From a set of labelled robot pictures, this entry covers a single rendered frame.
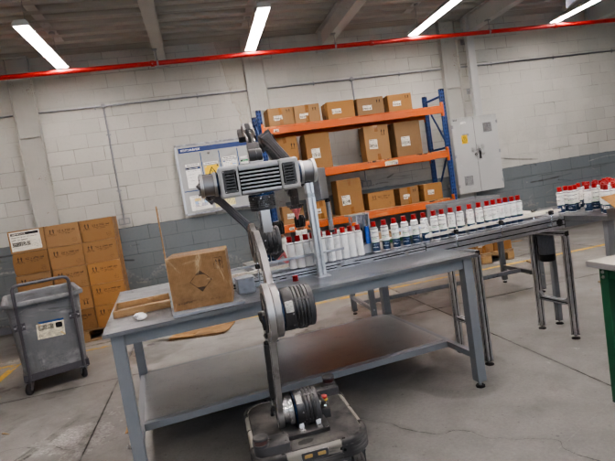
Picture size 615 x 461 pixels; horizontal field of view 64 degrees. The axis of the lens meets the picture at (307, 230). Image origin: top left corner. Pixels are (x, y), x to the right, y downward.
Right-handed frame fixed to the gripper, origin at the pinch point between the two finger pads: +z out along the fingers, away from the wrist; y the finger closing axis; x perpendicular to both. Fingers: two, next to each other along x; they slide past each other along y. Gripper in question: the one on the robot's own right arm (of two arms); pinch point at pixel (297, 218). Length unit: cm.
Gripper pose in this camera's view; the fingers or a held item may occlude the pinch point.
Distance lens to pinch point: 322.5
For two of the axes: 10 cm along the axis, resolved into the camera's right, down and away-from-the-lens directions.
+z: 1.4, 9.8, 1.0
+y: -9.4, 1.7, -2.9
